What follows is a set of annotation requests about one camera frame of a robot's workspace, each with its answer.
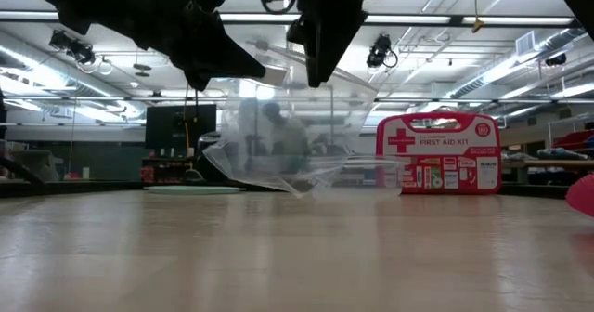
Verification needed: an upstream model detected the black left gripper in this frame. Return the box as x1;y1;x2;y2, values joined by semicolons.
92;0;266;79

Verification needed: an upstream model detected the wooden background table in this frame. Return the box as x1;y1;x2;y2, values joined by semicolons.
500;157;594;186

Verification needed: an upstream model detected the red first aid kit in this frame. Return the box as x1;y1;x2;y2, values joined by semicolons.
375;111;502;196

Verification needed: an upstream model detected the clear plastic container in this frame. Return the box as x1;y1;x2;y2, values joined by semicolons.
308;155;410;197

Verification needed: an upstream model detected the yellow hanging plug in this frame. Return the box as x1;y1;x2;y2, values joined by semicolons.
471;0;485;33

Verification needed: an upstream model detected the person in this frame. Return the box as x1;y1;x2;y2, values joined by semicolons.
262;101;310;174

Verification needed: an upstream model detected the black monitor screen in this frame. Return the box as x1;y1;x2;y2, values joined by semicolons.
145;103;218;150

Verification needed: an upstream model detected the red elastic bandage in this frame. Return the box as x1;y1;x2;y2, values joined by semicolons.
565;173;594;219

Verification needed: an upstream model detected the clear plastic zip bag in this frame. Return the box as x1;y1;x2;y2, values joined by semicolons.
202;40;380;200

